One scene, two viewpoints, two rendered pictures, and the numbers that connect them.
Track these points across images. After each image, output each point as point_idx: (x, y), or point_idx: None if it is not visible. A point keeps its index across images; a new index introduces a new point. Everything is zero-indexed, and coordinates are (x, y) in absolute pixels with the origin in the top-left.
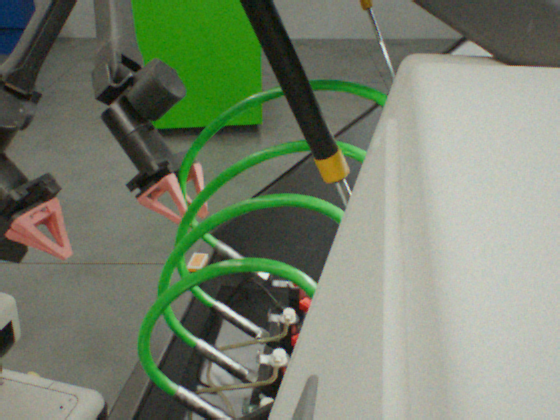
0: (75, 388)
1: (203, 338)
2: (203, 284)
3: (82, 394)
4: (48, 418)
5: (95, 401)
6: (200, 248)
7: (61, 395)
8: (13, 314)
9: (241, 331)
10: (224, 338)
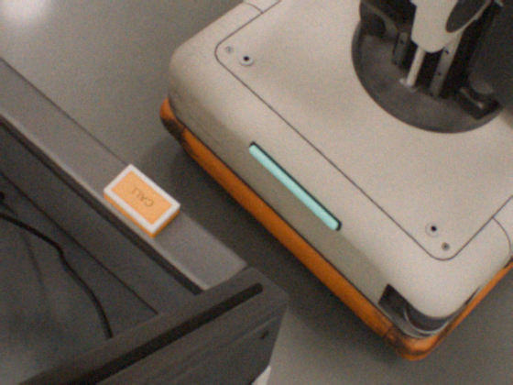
0: (471, 262)
1: (46, 229)
2: (96, 213)
3: (449, 269)
4: (419, 203)
5: (425, 291)
6: (213, 243)
7: (463, 236)
8: (423, 5)
9: (16, 308)
10: (19, 267)
